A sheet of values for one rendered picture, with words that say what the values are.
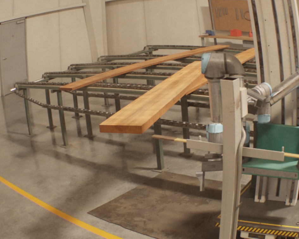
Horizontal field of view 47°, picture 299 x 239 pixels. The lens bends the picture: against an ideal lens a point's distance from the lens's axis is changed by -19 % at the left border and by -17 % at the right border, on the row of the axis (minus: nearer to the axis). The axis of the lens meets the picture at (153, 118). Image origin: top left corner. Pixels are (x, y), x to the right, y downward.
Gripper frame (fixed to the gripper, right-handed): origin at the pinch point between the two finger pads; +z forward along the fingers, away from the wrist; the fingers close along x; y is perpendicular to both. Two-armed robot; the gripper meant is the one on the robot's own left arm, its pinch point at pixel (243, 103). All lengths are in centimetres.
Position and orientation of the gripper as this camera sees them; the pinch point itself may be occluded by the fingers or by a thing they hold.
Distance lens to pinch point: 167.5
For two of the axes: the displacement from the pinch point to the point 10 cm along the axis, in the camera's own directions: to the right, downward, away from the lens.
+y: 1.6, -8.8, -4.4
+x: 7.8, 3.9, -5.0
